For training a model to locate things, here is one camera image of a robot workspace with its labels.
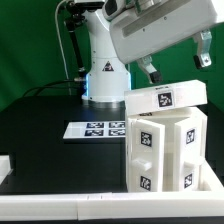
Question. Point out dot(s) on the white cabinet door panel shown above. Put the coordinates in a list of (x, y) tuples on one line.
[(187, 157), (145, 156)]

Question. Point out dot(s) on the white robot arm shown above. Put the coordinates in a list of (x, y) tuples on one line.
[(107, 80)]

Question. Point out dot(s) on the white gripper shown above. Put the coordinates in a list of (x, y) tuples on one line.
[(140, 28)]

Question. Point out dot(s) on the white obstacle fence frame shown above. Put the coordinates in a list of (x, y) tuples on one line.
[(208, 201)]

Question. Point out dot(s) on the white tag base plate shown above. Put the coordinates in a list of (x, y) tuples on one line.
[(94, 130)]

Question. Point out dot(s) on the white cabinet top block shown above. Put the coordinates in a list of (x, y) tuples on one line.
[(165, 97)]

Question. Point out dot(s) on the white cabinet body box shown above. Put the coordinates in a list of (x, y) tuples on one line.
[(169, 118)]

